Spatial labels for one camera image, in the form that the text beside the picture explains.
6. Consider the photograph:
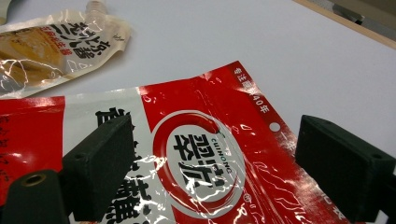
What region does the dark metal stand foot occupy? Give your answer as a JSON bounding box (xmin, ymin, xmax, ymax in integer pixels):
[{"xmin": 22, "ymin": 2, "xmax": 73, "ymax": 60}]
[{"xmin": 331, "ymin": 2, "xmax": 366, "ymax": 26}]

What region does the red seasoning packet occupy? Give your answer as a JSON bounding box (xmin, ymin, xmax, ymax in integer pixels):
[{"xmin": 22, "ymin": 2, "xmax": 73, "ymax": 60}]
[{"xmin": 0, "ymin": 60, "xmax": 353, "ymax": 224}]

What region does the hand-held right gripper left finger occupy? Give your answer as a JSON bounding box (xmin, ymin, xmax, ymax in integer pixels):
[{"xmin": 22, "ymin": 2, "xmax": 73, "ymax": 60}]
[{"xmin": 62, "ymin": 115, "xmax": 136, "ymax": 222}]

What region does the beige spout pouch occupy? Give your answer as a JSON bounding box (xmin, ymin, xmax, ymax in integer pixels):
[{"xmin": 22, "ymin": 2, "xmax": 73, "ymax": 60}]
[{"xmin": 0, "ymin": 0, "xmax": 133, "ymax": 99}]

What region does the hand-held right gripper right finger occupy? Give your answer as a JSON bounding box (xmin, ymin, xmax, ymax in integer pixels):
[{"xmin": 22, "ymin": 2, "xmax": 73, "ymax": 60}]
[{"xmin": 294, "ymin": 115, "xmax": 396, "ymax": 224}]

